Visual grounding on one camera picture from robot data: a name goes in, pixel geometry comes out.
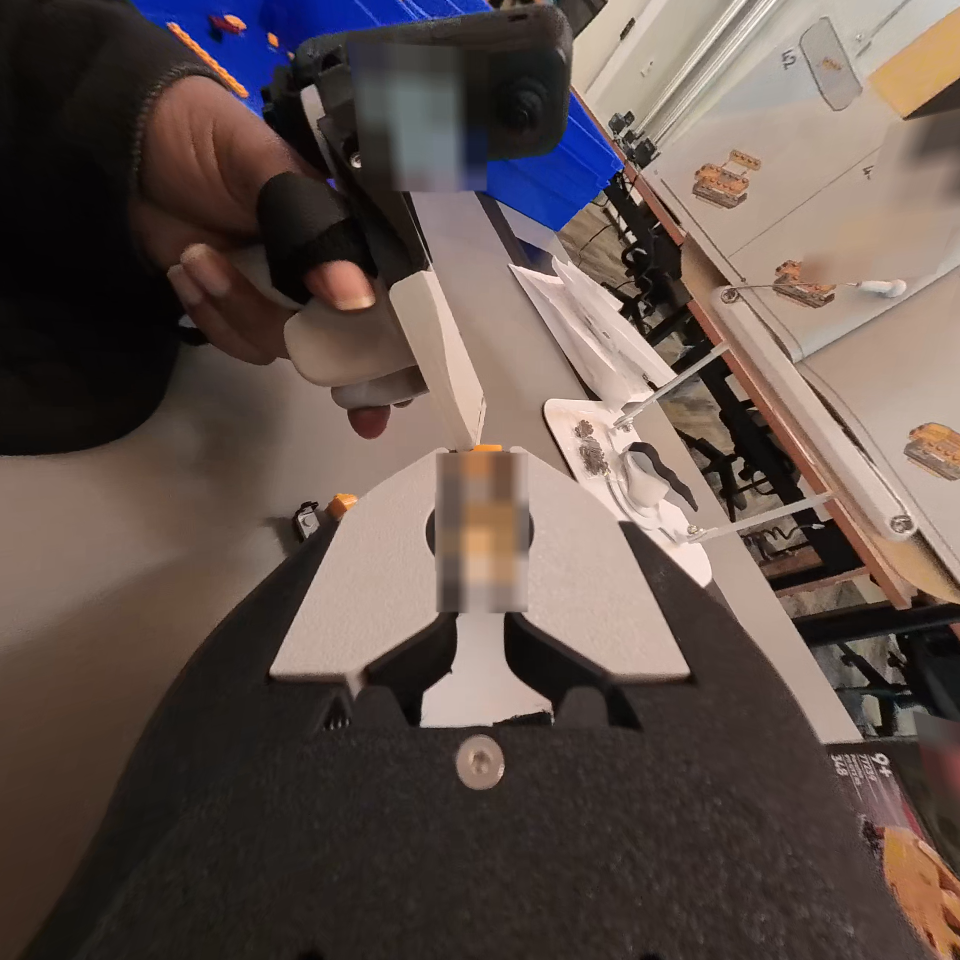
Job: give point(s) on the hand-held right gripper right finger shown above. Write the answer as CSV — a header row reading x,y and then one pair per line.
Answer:
x,y
600,600

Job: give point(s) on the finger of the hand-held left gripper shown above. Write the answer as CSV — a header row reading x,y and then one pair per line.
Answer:
x,y
442,352

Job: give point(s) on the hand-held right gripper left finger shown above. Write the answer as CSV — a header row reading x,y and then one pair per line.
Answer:
x,y
360,592

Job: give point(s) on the blue plastic bin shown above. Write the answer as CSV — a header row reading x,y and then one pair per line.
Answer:
x,y
585,172

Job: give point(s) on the person's left forearm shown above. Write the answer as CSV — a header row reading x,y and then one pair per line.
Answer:
x,y
60,225

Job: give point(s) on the grey desk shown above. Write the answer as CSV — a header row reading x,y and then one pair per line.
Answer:
x,y
150,562

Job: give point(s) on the white book stand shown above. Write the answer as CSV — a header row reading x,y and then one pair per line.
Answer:
x,y
660,555

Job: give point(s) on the grey part with wavy edge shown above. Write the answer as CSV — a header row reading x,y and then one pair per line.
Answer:
x,y
652,472

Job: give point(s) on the bag of small metal parts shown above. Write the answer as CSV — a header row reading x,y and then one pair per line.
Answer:
x,y
592,450

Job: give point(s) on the crumpled white paper bag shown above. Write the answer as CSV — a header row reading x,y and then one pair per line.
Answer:
x,y
600,330

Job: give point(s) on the black office chair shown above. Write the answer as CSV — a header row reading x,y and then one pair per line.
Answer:
x,y
742,465
645,270

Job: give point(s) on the wooden office table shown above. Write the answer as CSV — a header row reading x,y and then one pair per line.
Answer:
x,y
750,360

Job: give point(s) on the black toy car box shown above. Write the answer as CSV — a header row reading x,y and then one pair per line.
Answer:
x,y
900,825

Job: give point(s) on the open instruction booklet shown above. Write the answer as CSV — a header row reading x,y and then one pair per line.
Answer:
x,y
862,210

